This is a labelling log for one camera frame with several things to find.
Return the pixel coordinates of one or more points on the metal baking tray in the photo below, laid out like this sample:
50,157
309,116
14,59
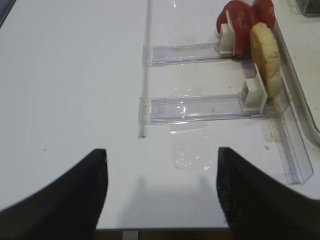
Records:
301,36

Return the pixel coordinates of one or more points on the white pusher block tomatoes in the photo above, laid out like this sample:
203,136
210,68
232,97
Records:
227,37

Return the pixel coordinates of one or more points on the white pusher block bun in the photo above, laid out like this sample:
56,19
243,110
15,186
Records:
253,96

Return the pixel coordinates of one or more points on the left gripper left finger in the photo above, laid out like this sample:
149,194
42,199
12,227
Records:
67,209

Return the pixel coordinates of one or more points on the clear tape patch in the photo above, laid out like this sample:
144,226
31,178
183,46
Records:
190,146

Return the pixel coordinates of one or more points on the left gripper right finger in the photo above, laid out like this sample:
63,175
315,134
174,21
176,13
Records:
257,207

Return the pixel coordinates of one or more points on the back tomato slice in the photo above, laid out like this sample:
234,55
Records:
225,15

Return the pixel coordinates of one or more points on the clear rail left of tray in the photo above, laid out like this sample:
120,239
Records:
292,149

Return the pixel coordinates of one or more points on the clear plastic container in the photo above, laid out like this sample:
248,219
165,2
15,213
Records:
309,8

